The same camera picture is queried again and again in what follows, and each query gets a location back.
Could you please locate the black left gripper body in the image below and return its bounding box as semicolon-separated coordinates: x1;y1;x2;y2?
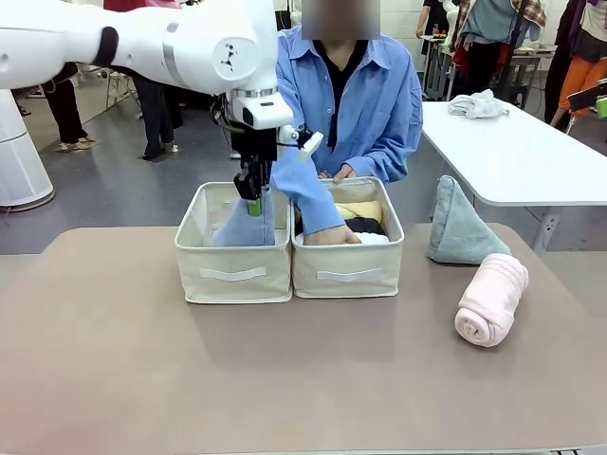
230;123;279;187

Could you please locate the bystander in black trousers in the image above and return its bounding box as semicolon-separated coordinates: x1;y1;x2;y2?
40;61;99;153

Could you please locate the bystander in red top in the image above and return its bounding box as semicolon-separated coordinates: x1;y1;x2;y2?
130;75;184;160

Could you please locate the yellow towel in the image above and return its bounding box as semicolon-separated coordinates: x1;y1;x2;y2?
294;199;383;223

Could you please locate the metal folding stool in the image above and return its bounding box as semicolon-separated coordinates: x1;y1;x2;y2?
106;70;143;118

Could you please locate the person's left forearm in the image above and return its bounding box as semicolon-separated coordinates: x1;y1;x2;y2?
350;136;417;184

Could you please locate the cream fabric storage bin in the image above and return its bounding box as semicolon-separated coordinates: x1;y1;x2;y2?
289;177;406;300
174;182;294;304

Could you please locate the person's right forearm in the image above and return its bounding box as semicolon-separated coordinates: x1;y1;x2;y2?
270;154;348;238

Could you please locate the white air purifier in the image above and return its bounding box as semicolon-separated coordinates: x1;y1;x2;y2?
0;87;54;208

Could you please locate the grey-green cone-folded towel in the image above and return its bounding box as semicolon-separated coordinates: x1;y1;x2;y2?
425;174;511;265

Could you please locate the pink towel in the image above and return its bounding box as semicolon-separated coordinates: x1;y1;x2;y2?
453;253;530;350

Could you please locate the person's right hand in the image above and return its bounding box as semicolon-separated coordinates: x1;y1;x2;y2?
303;226;362;246

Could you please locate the dark grey towel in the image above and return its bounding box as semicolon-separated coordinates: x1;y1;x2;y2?
343;217;388;236

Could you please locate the white towel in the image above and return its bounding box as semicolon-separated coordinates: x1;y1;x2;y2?
353;231;391;246

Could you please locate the white table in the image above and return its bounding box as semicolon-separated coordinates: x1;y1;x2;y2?
419;100;607;252

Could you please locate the light blue cone-folded towel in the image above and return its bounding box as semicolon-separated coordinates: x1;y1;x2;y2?
211;187;276;247

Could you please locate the person in blue shirt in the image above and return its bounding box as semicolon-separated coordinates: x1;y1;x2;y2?
270;26;424;247

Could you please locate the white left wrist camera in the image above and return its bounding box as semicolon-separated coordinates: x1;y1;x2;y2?
278;125;324;165

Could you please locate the crumpled white cloth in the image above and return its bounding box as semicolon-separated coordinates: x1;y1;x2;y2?
448;88;511;119

